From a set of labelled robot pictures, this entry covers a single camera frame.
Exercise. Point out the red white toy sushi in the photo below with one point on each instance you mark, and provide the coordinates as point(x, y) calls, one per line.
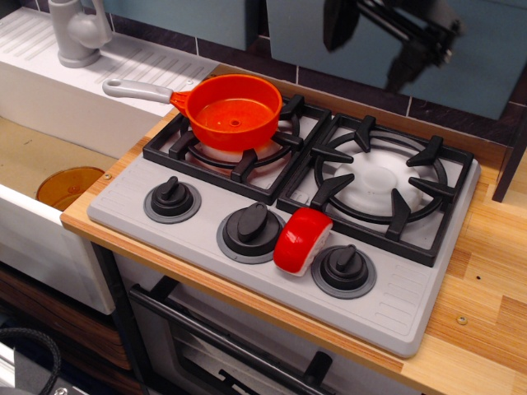
point(301, 239)

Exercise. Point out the white right burner cap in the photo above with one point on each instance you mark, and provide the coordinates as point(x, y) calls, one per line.
point(376, 175)

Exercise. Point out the white toy sink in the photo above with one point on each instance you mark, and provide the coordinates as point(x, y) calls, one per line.
point(55, 118)

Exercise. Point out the black right burner grate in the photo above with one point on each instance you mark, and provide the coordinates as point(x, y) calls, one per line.
point(446, 175)

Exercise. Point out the toy oven door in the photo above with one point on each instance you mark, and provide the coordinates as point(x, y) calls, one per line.
point(210, 347)

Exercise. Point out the black left stove knob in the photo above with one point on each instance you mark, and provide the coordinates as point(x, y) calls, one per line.
point(172, 202)

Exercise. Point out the grey toy stove top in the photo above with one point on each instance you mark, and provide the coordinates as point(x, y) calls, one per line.
point(393, 315)

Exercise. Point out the orange toy saucepan grey handle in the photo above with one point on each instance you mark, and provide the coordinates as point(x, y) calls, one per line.
point(234, 112)

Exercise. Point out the grey toy faucet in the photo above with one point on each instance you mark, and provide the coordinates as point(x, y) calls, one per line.
point(79, 36)

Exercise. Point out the black middle stove knob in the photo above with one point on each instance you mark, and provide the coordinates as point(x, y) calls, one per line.
point(250, 235)

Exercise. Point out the orange translucent lid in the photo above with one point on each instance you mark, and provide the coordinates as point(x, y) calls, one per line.
point(61, 189)

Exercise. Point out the black right stove knob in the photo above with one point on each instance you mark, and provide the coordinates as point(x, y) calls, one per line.
point(344, 272)

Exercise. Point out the black left burner grate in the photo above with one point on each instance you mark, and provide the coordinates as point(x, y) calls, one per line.
point(258, 173)

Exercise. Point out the black burner grate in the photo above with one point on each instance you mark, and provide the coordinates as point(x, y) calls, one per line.
point(258, 173)
point(446, 175)

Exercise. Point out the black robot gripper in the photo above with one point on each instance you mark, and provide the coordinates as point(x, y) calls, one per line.
point(427, 30)

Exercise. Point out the black stove knob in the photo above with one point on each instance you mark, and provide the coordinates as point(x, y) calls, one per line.
point(250, 235)
point(172, 202)
point(344, 272)

